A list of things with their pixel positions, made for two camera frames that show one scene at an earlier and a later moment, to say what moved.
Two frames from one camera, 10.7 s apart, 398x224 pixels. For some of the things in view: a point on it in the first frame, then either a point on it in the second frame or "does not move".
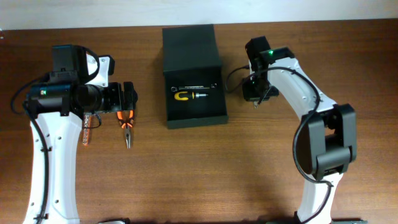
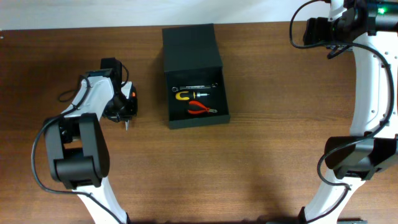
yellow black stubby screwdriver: (185, 96) does not move
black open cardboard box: (191, 55) does not move
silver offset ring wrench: (175, 89) does not move
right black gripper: (248, 93) to (314, 31)
